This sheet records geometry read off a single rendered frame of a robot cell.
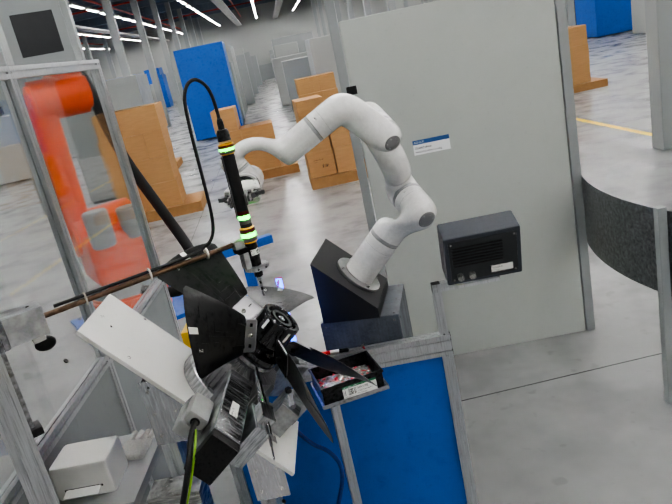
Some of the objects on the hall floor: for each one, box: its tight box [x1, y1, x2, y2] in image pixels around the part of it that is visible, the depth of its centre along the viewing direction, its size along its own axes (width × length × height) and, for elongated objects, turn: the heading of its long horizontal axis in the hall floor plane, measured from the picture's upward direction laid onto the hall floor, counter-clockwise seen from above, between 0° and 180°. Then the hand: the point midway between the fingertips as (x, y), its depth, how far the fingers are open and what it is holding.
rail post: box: [442, 355, 478, 504], centre depth 250 cm, size 4×4×78 cm
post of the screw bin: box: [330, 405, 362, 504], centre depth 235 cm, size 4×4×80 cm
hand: (239, 200), depth 184 cm, fingers closed on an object, 4 cm apart
